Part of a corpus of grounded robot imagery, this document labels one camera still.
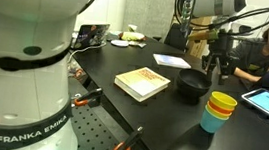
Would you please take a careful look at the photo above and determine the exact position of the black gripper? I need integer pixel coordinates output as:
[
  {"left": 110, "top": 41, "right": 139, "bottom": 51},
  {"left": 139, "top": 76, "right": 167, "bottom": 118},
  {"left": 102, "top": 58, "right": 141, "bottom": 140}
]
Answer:
[{"left": 199, "top": 28, "right": 243, "bottom": 88}]

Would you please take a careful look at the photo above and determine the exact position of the orange plastic cup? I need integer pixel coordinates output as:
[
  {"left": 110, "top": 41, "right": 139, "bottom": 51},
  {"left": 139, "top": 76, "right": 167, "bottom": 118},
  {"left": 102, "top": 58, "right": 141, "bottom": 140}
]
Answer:
[{"left": 206, "top": 100, "right": 235, "bottom": 117}]

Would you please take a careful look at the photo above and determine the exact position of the person bare forearm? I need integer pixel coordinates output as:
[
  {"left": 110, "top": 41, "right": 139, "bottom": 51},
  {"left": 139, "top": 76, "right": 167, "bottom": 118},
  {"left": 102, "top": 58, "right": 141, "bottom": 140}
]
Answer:
[{"left": 233, "top": 65, "right": 260, "bottom": 83}]

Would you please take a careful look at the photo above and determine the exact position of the black bowl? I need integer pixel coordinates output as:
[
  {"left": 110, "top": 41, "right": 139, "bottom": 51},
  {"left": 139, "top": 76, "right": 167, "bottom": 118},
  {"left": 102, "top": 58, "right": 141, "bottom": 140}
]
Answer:
[{"left": 174, "top": 67, "right": 214, "bottom": 101}]

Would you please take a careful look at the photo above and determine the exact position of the brown cardboard box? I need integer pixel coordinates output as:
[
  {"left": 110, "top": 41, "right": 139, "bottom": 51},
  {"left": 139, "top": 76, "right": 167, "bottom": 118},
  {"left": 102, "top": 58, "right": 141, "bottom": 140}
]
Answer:
[{"left": 186, "top": 14, "right": 213, "bottom": 61}]

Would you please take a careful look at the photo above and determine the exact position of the seated person dark sweater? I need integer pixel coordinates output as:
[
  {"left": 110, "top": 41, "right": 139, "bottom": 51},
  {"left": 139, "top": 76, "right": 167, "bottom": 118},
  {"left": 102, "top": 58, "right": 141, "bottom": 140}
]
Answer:
[{"left": 226, "top": 4, "right": 269, "bottom": 97}]

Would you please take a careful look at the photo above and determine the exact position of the blue white paperback book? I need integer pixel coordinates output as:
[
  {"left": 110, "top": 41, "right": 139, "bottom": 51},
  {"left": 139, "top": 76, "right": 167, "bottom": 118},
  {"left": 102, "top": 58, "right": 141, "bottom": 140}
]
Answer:
[{"left": 152, "top": 53, "right": 194, "bottom": 71}]

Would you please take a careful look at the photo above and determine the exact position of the blue plastic cup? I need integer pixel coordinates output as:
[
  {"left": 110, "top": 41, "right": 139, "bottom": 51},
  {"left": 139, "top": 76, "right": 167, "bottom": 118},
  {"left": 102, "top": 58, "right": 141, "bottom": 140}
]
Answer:
[{"left": 198, "top": 104, "right": 230, "bottom": 136}]

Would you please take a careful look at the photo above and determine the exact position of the black office chair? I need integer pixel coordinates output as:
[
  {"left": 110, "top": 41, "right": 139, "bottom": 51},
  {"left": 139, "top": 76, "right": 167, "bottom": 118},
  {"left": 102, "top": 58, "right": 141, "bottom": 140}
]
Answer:
[{"left": 162, "top": 21, "right": 190, "bottom": 53}]

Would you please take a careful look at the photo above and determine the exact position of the Intelligent Robotic Systems book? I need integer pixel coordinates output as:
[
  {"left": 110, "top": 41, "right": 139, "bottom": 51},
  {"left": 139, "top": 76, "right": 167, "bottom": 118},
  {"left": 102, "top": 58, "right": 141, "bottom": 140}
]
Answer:
[{"left": 112, "top": 63, "right": 173, "bottom": 106}]

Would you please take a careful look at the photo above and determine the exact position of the pale yellow wrapped food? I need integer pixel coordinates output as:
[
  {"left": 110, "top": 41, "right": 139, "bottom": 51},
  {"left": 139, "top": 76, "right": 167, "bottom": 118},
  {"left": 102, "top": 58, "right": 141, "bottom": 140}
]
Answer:
[{"left": 117, "top": 29, "right": 147, "bottom": 44}]

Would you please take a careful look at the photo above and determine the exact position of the white plate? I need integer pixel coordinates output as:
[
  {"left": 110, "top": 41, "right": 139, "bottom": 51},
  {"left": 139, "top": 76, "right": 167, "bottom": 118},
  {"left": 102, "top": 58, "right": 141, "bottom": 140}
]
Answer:
[{"left": 109, "top": 38, "right": 131, "bottom": 49}]

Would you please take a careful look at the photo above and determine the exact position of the black orange bar clamp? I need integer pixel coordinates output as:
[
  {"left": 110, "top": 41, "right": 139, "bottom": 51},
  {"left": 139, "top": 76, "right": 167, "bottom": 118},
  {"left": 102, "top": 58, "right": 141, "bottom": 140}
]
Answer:
[
  {"left": 71, "top": 85, "right": 105, "bottom": 111},
  {"left": 113, "top": 122, "right": 145, "bottom": 150}
]

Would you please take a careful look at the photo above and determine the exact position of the open laptop with stickers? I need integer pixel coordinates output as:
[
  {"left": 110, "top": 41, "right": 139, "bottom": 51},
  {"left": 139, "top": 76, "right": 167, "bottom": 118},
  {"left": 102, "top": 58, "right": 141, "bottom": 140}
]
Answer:
[{"left": 71, "top": 19, "right": 112, "bottom": 55}]

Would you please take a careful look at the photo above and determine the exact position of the black perforated mounting board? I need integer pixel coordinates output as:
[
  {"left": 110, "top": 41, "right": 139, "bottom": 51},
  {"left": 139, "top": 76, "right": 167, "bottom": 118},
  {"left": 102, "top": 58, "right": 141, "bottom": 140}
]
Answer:
[{"left": 60, "top": 77, "right": 171, "bottom": 150}]

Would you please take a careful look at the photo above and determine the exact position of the white laptop cable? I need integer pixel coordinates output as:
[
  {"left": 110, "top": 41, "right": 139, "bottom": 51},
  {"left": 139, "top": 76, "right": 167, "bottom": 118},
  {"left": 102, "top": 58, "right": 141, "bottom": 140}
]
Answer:
[{"left": 66, "top": 38, "right": 107, "bottom": 68}]

